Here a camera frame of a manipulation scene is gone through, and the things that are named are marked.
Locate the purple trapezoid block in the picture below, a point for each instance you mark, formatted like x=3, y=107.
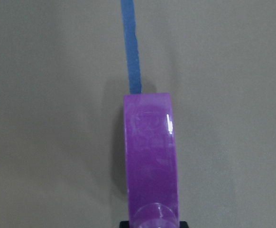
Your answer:
x=151, y=161

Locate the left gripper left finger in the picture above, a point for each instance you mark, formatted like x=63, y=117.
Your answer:
x=124, y=224

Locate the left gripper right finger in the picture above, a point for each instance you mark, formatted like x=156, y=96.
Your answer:
x=183, y=224

